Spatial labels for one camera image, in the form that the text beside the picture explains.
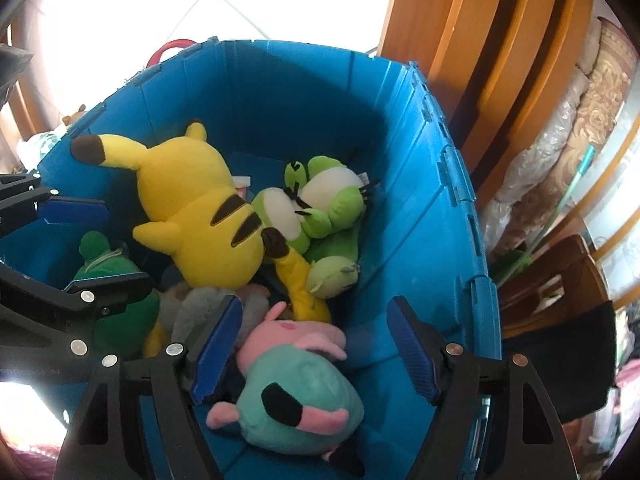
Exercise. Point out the pink pig plush teal shirt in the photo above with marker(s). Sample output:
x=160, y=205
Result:
x=295, y=385

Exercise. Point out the plastic wrapped roll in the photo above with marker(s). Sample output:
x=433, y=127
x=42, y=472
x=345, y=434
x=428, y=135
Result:
x=540, y=160

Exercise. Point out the green frog plush toy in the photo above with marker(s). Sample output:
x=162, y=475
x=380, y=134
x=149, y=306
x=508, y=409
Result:
x=345, y=205

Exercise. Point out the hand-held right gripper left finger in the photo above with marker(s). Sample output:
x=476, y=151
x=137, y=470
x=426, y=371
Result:
x=217, y=345

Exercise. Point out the white grey plush toy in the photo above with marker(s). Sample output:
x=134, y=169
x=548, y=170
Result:
x=197, y=310

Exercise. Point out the brown bear plush striped shirt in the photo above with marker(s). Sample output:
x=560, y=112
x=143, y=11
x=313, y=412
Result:
x=75, y=117

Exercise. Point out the green and yellow plush toy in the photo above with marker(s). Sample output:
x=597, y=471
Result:
x=100, y=260

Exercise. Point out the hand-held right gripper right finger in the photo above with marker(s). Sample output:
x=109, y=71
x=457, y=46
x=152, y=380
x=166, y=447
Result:
x=412, y=350

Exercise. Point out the red toy suitcase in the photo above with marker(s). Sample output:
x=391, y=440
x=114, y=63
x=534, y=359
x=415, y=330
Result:
x=167, y=46

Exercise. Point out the wooden headboard frame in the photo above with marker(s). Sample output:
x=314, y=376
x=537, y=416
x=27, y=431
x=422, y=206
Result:
x=450, y=35

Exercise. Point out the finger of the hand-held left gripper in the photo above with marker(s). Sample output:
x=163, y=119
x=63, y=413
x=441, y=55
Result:
x=100, y=292
x=75, y=211

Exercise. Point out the wooden frosted glass screen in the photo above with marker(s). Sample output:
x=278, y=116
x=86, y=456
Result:
x=620, y=200

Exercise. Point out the blue plastic storage crate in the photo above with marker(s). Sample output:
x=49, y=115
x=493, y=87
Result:
x=310, y=100

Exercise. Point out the wooden chair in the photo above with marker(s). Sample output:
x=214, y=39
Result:
x=560, y=265

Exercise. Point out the yellow mouse plush toy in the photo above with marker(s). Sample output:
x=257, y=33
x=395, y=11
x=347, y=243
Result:
x=200, y=200

